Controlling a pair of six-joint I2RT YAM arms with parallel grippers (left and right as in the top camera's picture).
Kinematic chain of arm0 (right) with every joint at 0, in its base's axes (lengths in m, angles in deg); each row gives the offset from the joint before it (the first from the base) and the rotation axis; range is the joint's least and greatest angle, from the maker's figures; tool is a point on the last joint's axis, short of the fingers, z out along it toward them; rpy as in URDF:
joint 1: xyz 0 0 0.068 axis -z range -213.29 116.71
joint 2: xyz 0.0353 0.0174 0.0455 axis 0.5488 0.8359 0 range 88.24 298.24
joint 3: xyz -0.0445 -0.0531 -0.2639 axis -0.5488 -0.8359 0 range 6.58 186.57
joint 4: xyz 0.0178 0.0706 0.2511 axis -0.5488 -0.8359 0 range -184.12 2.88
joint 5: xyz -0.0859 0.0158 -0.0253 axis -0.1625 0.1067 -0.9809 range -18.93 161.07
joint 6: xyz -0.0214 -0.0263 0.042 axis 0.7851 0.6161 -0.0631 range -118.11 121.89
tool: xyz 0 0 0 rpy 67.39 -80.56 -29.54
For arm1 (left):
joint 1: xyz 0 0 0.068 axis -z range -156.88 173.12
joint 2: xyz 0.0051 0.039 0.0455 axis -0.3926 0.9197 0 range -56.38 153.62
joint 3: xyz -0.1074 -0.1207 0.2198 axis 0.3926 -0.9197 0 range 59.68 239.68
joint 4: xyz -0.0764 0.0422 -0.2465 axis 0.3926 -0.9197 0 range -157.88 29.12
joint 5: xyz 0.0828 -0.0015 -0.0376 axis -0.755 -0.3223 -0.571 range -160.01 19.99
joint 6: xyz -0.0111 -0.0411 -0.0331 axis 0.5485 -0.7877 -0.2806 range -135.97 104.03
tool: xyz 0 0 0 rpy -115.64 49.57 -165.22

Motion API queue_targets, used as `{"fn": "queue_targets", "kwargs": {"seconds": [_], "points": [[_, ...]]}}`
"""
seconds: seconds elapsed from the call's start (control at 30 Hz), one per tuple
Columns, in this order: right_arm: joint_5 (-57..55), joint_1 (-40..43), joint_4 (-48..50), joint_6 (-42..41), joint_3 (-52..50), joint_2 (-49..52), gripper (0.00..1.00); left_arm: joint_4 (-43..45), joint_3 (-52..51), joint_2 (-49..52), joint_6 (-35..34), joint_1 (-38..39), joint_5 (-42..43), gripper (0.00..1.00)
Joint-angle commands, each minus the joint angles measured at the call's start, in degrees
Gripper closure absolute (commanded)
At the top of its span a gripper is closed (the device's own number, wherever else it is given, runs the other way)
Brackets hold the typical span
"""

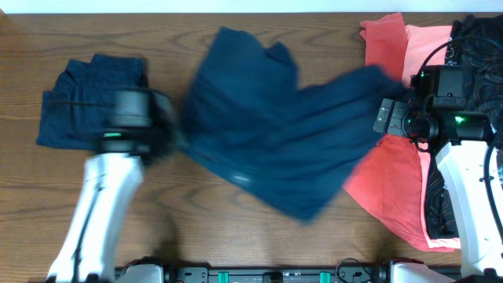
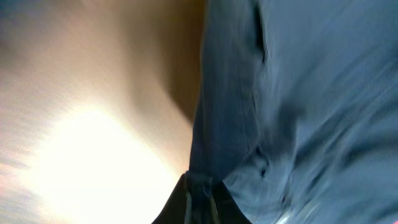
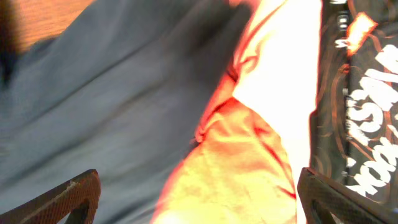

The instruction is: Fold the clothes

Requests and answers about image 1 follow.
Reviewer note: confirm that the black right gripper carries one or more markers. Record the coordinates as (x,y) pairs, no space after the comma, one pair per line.
(394,125)

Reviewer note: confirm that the navy blue shorts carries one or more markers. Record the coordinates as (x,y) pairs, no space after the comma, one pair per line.
(246,120)

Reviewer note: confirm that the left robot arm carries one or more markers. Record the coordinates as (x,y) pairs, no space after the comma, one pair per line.
(141,128)

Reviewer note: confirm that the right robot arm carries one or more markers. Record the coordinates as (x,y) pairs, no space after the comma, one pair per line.
(462,144)

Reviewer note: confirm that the red orange t-shirt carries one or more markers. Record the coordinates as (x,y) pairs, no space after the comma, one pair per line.
(387,183)

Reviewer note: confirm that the pink coral t-shirt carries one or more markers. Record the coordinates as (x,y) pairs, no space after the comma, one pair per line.
(421,42)

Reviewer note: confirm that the black printed t-shirt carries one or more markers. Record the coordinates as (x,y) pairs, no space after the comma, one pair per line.
(482,84)

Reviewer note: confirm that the folded navy shorts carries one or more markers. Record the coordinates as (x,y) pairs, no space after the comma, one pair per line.
(77,109)

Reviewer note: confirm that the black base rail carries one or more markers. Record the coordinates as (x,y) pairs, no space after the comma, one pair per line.
(150,269)

